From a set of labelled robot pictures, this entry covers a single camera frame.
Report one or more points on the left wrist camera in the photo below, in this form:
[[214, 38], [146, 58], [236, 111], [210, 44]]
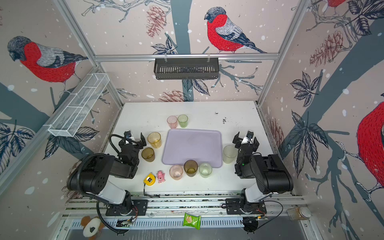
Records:
[[128, 137]]

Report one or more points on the yellow clear glass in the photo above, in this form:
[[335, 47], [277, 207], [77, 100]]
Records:
[[155, 140]]

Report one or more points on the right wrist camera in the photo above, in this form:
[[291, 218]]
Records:
[[248, 139]]

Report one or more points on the light green textured glass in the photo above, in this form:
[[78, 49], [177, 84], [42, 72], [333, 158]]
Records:
[[205, 170]]

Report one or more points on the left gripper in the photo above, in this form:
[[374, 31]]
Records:
[[133, 144]]

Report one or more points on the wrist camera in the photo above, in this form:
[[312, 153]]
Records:
[[248, 139], [128, 137]]

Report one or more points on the pale green frosted glass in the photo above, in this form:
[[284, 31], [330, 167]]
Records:
[[230, 154]]

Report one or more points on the pink toy figure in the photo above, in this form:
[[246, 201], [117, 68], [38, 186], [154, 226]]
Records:
[[161, 177]]

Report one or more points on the yellow tape measure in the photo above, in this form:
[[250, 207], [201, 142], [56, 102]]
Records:
[[150, 179]]

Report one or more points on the pink clear glass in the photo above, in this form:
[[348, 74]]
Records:
[[172, 122]]

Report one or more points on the black wall basket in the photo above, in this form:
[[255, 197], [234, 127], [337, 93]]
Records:
[[187, 69]]

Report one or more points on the olive brown glass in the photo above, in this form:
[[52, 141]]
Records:
[[191, 168]]

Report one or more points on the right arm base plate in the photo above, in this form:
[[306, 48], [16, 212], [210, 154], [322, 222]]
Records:
[[237, 206]]

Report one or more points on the green clear glass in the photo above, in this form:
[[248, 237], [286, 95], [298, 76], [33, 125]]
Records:
[[183, 121]]

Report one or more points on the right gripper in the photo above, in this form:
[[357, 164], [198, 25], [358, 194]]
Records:
[[246, 144]]

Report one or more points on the green snack packet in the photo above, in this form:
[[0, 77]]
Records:
[[192, 221]]

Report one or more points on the plastic jar with lid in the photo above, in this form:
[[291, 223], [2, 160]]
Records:
[[299, 213]]

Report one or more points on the pink textured glass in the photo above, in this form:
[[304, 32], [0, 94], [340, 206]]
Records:
[[176, 172]]

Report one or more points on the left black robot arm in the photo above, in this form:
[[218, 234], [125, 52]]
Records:
[[91, 177]]

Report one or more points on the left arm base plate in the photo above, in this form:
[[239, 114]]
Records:
[[128, 208]]

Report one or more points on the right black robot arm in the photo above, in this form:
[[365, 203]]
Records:
[[271, 175]]

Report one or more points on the brown textured glass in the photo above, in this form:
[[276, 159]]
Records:
[[148, 154]]

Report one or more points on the lilac plastic tray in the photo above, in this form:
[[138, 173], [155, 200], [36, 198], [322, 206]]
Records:
[[202, 146]]

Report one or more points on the plush toy dog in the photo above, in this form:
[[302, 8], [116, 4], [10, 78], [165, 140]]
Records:
[[92, 227]]

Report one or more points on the aluminium rail frame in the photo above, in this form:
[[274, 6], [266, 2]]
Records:
[[215, 211]]

